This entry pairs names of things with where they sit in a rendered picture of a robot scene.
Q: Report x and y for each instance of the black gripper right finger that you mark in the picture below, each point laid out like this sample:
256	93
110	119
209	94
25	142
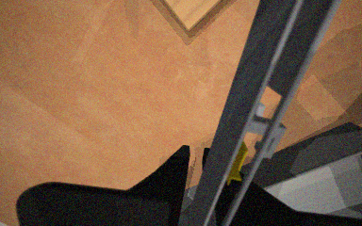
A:
260	208

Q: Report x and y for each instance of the grey rectangular tray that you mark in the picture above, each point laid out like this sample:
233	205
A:
322	174

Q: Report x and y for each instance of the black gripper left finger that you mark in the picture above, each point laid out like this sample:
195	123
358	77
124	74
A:
154	201

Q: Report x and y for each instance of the light brown wooden board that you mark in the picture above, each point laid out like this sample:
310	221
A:
191	12

